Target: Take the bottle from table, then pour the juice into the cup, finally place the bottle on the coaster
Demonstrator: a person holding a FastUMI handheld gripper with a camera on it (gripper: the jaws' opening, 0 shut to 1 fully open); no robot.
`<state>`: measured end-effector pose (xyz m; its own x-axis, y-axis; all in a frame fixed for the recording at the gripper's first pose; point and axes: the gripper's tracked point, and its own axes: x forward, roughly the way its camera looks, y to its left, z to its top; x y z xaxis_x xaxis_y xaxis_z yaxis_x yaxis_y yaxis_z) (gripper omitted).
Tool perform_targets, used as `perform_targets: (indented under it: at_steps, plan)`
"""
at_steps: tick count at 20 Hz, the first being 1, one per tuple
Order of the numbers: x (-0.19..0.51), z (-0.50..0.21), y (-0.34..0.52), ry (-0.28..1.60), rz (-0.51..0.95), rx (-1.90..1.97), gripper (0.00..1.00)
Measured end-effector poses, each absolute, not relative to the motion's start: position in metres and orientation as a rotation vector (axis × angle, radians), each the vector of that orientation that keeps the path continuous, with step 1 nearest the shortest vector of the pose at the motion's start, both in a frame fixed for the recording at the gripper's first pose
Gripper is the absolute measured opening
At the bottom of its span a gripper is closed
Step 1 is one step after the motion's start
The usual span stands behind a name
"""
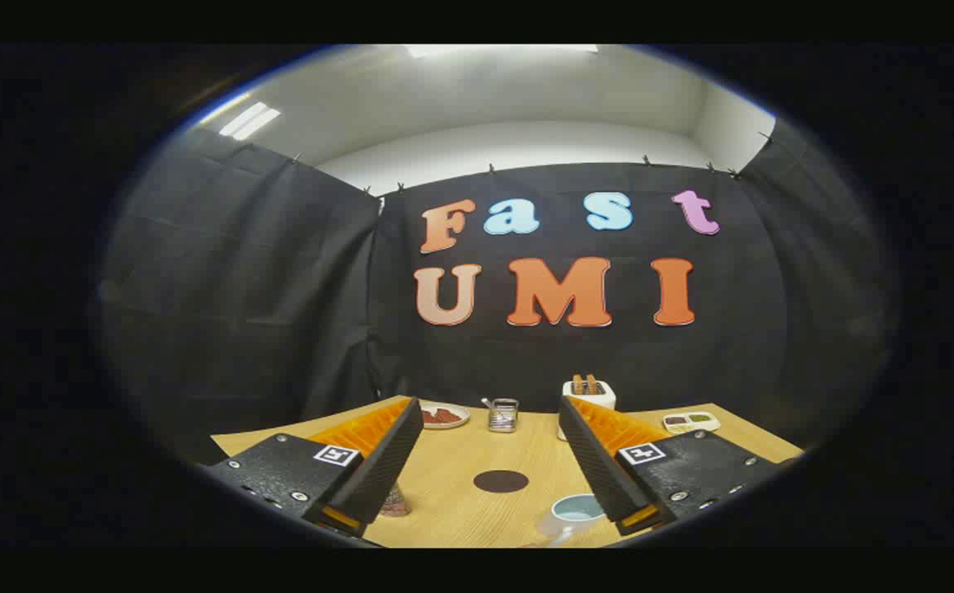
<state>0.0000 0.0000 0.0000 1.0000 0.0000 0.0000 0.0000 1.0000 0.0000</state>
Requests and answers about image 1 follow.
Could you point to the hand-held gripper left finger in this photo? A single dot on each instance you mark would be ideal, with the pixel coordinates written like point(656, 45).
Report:
point(378, 469)

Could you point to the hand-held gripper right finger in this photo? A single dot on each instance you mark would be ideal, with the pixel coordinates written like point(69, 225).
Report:
point(600, 473)

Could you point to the silver juice bottle pink label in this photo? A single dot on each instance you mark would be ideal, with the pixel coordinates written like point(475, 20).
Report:
point(395, 502)

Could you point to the dark round coaster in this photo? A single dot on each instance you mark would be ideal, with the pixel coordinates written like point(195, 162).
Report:
point(501, 481)

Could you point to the white toaster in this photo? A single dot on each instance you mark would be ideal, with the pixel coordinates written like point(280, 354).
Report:
point(602, 397)

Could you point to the white plate with red food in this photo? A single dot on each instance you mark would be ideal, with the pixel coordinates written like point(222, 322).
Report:
point(444, 416)

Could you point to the brown toast slice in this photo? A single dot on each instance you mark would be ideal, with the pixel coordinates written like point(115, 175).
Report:
point(591, 384)
point(577, 385)

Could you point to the wooden table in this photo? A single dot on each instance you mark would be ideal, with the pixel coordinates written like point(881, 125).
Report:
point(477, 449)

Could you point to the white divided dish with food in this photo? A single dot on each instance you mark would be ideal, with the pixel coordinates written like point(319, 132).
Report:
point(691, 422)

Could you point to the black backdrop cloth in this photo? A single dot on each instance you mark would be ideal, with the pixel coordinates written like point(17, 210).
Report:
point(279, 288)

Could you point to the long ceiling light panel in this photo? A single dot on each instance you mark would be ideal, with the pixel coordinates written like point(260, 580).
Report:
point(502, 49)

